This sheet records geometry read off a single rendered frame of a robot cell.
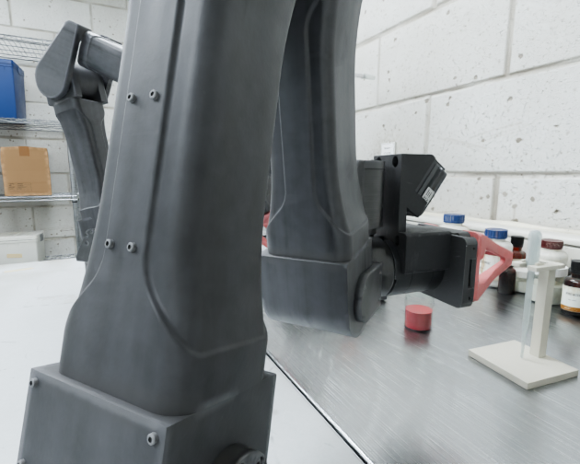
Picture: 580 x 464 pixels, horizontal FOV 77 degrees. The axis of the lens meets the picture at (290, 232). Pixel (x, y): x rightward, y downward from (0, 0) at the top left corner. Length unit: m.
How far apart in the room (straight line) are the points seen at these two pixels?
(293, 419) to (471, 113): 0.89
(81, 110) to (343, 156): 0.54
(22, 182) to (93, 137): 1.95
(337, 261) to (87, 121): 0.56
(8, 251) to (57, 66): 2.12
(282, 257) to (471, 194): 0.86
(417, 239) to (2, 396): 0.44
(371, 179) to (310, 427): 0.23
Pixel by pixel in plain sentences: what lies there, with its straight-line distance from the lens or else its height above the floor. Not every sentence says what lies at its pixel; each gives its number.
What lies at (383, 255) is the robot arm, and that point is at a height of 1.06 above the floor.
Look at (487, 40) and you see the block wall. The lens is 1.10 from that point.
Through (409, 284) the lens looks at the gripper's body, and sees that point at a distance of 0.35.
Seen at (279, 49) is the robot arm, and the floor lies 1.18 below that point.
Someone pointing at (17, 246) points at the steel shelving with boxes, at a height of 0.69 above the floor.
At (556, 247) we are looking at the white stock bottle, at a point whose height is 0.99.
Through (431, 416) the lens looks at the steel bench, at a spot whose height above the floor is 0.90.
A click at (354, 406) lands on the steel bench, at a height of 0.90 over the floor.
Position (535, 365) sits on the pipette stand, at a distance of 0.53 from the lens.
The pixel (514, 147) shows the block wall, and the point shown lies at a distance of 1.01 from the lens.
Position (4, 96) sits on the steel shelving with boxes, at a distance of 2.71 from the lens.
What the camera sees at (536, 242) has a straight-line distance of 0.49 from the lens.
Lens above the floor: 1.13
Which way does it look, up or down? 9 degrees down
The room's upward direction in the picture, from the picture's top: straight up
